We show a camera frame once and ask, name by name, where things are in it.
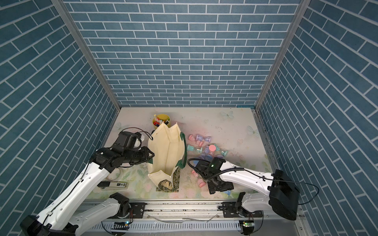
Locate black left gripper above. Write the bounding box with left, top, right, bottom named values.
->
left=123, top=146, right=157, bottom=164

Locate large pink hourglass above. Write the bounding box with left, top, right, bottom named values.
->
left=208, top=145, right=217, bottom=156

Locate cream canvas tote bag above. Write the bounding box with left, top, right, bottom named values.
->
left=147, top=124, right=187, bottom=192

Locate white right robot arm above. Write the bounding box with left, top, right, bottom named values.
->
left=188, top=157, right=300, bottom=221

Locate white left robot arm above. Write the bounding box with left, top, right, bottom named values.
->
left=20, top=147, right=155, bottom=236

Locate green hourglass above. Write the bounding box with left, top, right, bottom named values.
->
left=187, top=145, right=203, bottom=153

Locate purple clear hourglass back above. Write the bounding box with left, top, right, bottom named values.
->
left=195, top=134, right=212, bottom=143

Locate clear tape roll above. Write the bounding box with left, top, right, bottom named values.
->
left=106, top=168, right=122, bottom=182

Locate yellow cup with markers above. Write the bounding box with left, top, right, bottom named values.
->
left=152, top=114, right=171, bottom=129

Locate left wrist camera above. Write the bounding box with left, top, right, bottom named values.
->
left=111, top=131, right=142, bottom=154

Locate aluminium rail base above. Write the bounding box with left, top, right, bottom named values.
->
left=85, top=199, right=306, bottom=236

